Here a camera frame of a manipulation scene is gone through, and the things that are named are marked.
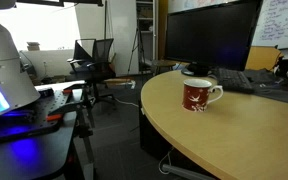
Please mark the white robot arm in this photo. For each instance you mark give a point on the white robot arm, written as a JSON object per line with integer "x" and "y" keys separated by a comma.
{"x": 4, "y": 66}

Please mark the red mug with white birds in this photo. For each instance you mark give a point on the red mug with white birds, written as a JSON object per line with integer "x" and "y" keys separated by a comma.
{"x": 196, "y": 95}

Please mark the small round wooden table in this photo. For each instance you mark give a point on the small round wooden table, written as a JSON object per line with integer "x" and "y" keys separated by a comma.
{"x": 162, "y": 63}

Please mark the black mesh office chair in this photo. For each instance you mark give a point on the black mesh office chair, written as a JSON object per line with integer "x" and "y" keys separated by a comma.
{"x": 97, "y": 60}

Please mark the white shelf unit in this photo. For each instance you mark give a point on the white shelf unit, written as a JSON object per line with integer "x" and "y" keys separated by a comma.
{"x": 146, "y": 30}

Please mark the black computer monitor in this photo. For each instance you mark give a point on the black computer monitor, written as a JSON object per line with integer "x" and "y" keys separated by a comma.
{"x": 210, "y": 36}

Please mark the black computer keyboard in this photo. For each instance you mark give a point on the black computer keyboard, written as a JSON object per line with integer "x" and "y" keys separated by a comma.
{"x": 234, "y": 80}

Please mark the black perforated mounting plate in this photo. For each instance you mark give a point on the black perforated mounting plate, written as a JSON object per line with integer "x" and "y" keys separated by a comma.
{"x": 34, "y": 110}

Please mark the cardboard box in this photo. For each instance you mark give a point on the cardboard box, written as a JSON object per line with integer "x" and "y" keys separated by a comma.
{"x": 33, "y": 46}

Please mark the yellow chair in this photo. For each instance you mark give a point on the yellow chair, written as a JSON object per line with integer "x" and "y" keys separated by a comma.
{"x": 262, "y": 58}

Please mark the whiteboard with handwriting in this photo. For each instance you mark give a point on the whiteboard with handwriting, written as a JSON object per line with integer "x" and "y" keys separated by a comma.
{"x": 279, "y": 23}

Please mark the black camera tripod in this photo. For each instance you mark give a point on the black camera tripod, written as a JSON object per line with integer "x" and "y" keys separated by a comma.
{"x": 136, "y": 50}

